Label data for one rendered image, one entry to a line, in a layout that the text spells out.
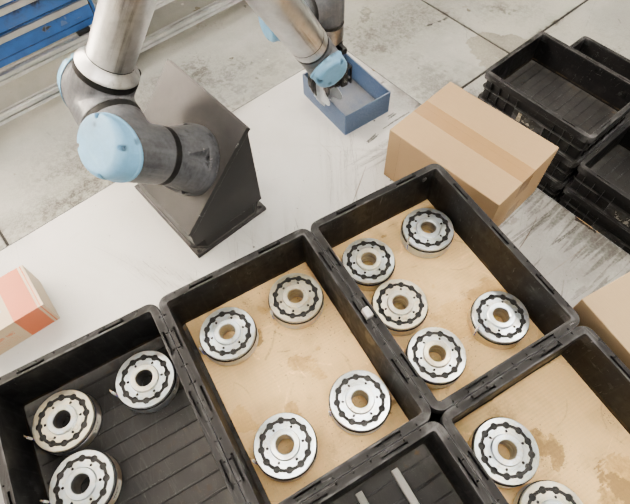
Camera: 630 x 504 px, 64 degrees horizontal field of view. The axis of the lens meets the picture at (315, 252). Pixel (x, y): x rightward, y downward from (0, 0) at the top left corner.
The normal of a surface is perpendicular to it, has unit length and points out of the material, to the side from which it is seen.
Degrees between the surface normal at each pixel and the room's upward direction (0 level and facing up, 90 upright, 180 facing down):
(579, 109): 0
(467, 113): 0
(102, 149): 46
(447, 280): 0
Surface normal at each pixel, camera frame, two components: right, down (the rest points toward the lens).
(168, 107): -0.54, 0.04
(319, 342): -0.03, -0.50
